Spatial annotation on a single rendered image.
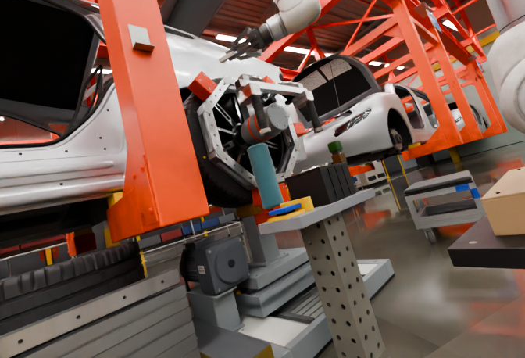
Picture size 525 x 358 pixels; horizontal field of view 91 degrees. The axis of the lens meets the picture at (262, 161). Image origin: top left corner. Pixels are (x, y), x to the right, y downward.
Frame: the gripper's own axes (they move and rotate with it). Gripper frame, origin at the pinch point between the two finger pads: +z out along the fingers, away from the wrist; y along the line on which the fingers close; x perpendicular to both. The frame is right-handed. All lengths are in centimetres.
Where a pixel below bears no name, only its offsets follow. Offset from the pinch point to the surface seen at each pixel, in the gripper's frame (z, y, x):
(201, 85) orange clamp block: 14.7, -5.6, 2.9
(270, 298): 23, -94, 26
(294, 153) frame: -6, -53, -21
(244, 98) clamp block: -0.9, -19.7, 12.6
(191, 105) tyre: 23.6, -10.2, 2.0
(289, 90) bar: -17.4, -23.5, -8.7
